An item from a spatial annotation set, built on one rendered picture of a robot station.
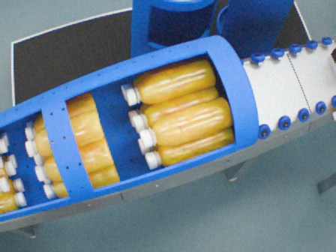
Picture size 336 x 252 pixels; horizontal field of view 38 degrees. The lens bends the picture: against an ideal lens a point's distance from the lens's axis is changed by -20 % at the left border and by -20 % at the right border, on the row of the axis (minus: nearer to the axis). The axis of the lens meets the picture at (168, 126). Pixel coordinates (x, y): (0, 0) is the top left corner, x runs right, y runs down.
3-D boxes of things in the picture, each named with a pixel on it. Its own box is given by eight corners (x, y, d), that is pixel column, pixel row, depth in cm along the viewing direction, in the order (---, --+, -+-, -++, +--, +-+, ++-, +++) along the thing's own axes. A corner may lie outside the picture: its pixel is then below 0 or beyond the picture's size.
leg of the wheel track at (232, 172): (239, 178, 247) (269, 145, 186) (227, 183, 246) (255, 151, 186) (235, 166, 248) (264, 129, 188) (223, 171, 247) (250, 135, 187)
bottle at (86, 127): (106, 143, 132) (38, 166, 130) (97, 115, 135) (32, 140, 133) (102, 130, 126) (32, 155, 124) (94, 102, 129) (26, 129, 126)
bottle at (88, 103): (93, 97, 132) (27, 123, 130) (101, 126, 134) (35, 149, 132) (91, 92, 139) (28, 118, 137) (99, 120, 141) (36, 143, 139)
